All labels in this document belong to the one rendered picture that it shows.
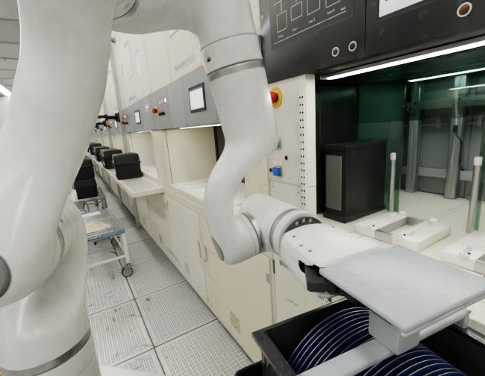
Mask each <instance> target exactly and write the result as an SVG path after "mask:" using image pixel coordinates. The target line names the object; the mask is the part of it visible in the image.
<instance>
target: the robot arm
mask: <svg viewBox="0 0 485 376"><path fill-rule="evenodd" d="M17 2H18V8H19V20H20V52H19V63H18V66H17V70H16V76H15V79H14V82H13V88H12V91H11V95H10V100H9V104H8V107H7V112H6V114H5V117H4V121H3V123H2V126H1V129H0V370H1V374H2V376H101V372H100V368H99V364H98V358H97V354H96V348H95V344H94V341H93V335H92V331H91V327H90V320H89V317H88V314H87V307H86V282H87V253H88V249H87V230H86V227H85V224H84V219H83V217H82V215H81V212H80V211H79V209H78V208H77V207H76V205H75V204H74V203H73V202H72V201H71V200H70V199H68V195H69V192H70V190H71V188H72V185H73V183H74V181H75V178H76V176H77V174H78V171H79V169H80V168H81V164H82V163H83V161H84V158H85V155H86V153H87V149H88V147H89V145H90V141H91V139H92V136H93V132H94V130H95V126H96V123H97V119H98V115H99V112H100V109H101V105H102V102H103V99H104V93H105V90H106V85H107V75H108V69H109V59H110V43H111V34H112V31H115V32H119V33H123V34H150V33H155V32H161V31H173V30H186V31H190V32H191V33H193V35H194V36H195V38H196V40H197V43H198V47H199V51H200V53H201V59H202V61H203V64H204V69H205V72H206V75H207V79H208V82H209V85H210V90H211V92H212V96H213V100H214V103H215V105H216V110H217V113H218V116H219V121H220V123H221V126H222V131H223V134H224V137H225V148H224V150H223V152H222V155H221V156H220V158H219V159H218V161H217V163H216V165H215V166H214V168H213V170H212V172H211V173H210V177H209V178H208V181H207V185H206V188H205V192H204V214H205V218H206V221H207V226H208V229H209V232H210V236H211V239H212V243H213V245H214V247H215V249H216V253H217V254H218V256H219V258H220V259H221V261H223V262H224V263H226V264H228V265H234V264H238V263H241V262H243V261H245V260H248V259H250V258H252V257H254V256H256V255H258V254H260V253H263V252H267V251H273V252H274V253H276V254H277V255H278V256H279V257H281V258H282V259H283V261H284V262H285V263H286V265H287V267H288V268H289V269H290V271H291V272H292V273H293V274H294V275H295V276H296V277H297V278H298V279H299V280H300V281H301V282H302V283H303V284H304V285H305V286H306V287H307V291H309V292H313V293H314V294H316V295H317V296H319V297H320V298H333V297H336V296H338V295H339V296H344V297H345V298H346V299H348V300H349V301H350V302H353V303H357V302H358V300H357V299H355V298H354V297H352V296H351V295H349V294H348V293H347V292H345V291H344V290H342V289H340V288H339V287H338V286H337V285H335V284H334V283H332V282H331V281H329V280H328V279H327V278H325V277H324V276H322V275H321V274H319V270H320V269H322V268H325V267H327V266H332V265H334V264H337V263H341V262H344V261H347V260H351V259H354V258H356V257H360V256H363V255H366V254H370V253H372V252H376V251H380V250H382V247H381V246H380V245H379V244H378V243H376V242H375V241H373V240H371V239H368V238H366V237H364V236H361V235H359V234H356V233H353V232H351V231H347V230H344V229H342V228H337V227H334V226H331V225H326V224H322V223H321V222H320V220H319V218H318V217H317V216H315V215H314V214H312V213H309V212H308V211H307V210H302V209H300V208H297V207H295V206H292V205H291V204H288V203H285V202H283V201H280V200H278V199H276V198H273V197H271V196H269V195H265V194H262V193H258V194H253V195H251V196H249V197H248V198H247V199H246V200H245V201H244V202H243V203H242V205H241V207H240V211H239V215H237V216H235V215H234V197H235V194H236V191H237V188H238V186H239V185H240V182H241V181H242V179H243V178H244V177H245V175H246V174H247V173H248V172H249V171H250V170H251V169H252V168H253V167H255V166H256V165H257V164H258V163H259V162H261V161H262V160H264V159H265V158H266V157H268V156H269V155H270V154H271V153H272V152H274V151H275V149H276V148H277V147H278V141H279V138H278V127H277V123H276V119H275V113H274V110H273V106H272V100H271V96H270V91H269V85H268V81H267V77H266V71H265V68H264V64H263V58H262V54H261V50H260V44H259V41H258V38H257V32H256V28H255V24H254V18H253V15H252V11H251V5H250V2H249V0H17Z"/></svg>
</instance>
